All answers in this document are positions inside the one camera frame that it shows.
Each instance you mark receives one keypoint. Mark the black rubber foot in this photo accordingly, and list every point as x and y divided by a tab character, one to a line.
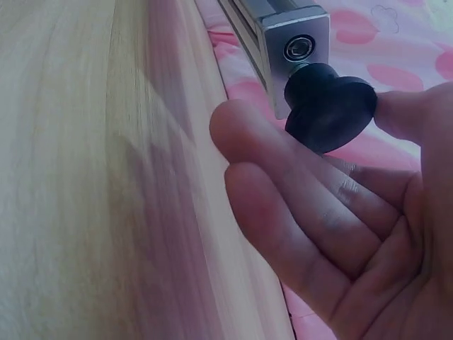
325	106

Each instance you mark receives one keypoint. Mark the person's right hand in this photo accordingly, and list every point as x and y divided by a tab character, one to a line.
389	255

